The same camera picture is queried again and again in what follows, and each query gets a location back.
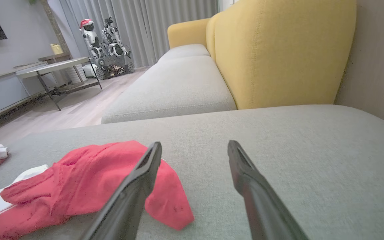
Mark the yellow sofa backrest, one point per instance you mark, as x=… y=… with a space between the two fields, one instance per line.
x=278 y=50

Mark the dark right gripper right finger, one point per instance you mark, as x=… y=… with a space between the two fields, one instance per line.
x=265 y=206

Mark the grey curtain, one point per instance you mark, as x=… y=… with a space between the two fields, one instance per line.
x=152 y=26

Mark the grey sofa chaise cushion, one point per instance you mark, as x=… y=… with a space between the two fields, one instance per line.
x=312 y=160

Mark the grey metal-legged coffee table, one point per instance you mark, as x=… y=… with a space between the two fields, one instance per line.
x=55 y=65

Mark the white robot with Santa hat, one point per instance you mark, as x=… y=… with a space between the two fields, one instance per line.
x=92 y=38

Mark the yellow container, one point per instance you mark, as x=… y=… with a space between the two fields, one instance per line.
x=57 y=49

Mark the wheeled robot base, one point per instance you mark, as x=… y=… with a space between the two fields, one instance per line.
x=112 y=63

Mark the grey humanoid robot figure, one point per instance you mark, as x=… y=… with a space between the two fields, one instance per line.
x=113 y=36

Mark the grey back cushion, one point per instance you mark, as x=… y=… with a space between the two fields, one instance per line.
x=172 y=93

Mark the grey sofa seat cushion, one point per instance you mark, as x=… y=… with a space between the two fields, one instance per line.
x=185 y=51

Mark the wooden side table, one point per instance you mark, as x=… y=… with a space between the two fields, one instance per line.
x=55 y=57

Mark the red basketball jersey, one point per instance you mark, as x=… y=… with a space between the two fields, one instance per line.
x=78 y=180

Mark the white TV cabinet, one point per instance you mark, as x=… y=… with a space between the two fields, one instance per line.
x=2 y=91

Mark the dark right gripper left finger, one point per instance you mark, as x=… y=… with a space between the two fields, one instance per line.
x=128 y=206

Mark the yellow sofa armrest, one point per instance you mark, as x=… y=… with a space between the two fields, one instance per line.
x=185 y=33

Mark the white ribbed cylinder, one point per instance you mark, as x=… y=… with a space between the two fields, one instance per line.
x=77 y=75

